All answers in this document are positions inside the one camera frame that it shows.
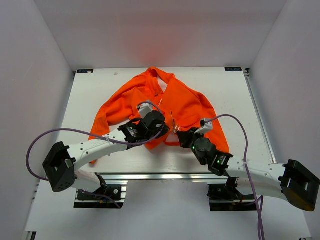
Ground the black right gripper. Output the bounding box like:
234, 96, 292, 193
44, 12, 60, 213
177, 127, 207, 166

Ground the orange jacket with pink lining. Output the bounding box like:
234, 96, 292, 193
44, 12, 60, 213
89, 66, 230, 165

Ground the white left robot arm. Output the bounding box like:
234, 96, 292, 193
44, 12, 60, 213
42, 110, 169, 200

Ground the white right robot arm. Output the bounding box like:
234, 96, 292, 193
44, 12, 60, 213
176, 127, 320, 212

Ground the right blue table label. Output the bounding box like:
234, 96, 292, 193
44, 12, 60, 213
224, 67, 243, 72

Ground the blue table label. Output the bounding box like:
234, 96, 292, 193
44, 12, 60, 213
76, 69, 94, 74
224, 67, 243, 72

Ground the left blue table label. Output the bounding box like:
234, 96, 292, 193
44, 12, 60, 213
76, 69, 94, 74

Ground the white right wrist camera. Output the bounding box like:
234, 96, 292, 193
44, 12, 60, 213
195, 118, 213, 135

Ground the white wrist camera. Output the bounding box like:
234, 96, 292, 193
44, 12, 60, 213
137, 100, 155, 118
195, 118, 213, 135

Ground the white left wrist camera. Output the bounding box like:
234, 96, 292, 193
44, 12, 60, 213
137, 100, 155, 118

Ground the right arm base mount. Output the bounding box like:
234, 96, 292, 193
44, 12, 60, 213
207, 177, 257, 212

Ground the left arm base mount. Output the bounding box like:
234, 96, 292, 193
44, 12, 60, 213
73, 173, 127, 209

